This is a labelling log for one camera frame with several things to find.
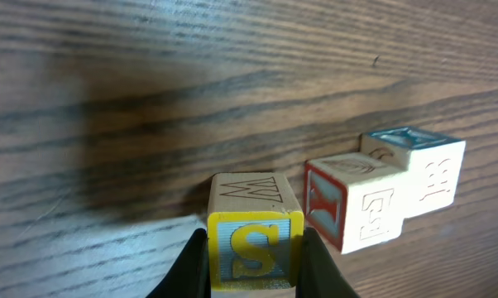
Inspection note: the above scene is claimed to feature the yellow S wooden block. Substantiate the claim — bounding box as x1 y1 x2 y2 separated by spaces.
207 172 304 291

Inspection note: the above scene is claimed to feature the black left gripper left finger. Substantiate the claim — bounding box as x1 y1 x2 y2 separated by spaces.
146 228 211 298

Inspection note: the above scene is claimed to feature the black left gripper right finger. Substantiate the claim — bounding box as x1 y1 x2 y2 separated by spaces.
295 227 359 298

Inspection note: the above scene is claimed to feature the blue B wooden block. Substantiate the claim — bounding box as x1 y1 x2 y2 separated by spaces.
360 126 466 218

